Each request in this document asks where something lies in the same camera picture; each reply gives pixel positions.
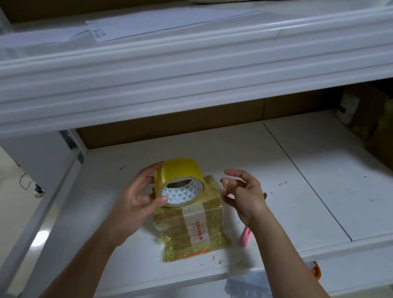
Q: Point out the white metal shelf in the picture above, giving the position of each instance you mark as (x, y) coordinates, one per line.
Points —
(311, 171)

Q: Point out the yellow tape roll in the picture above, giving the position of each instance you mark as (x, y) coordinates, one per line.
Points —
(178, 170)

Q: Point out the person's right forearm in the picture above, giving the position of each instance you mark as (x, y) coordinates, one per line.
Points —
(308, 289)

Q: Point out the white power strip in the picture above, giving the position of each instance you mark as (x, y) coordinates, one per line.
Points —
(38, 190)

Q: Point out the small taped carton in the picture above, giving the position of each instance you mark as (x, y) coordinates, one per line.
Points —
(192, 227)

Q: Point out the person's right hand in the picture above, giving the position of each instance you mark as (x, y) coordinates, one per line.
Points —
(248, 195)

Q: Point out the white paper sheet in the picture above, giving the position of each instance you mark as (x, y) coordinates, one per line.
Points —
(29, 37)

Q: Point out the person's left hand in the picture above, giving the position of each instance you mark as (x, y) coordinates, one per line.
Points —
(132, 207)

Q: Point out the person's left forearm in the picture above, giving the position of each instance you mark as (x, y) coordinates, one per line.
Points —
(78, 273)

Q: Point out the pink utility knife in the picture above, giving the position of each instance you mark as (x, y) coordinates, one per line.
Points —
(245, 235)

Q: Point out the orange plastic object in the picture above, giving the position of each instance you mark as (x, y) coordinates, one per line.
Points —
(316, 269)

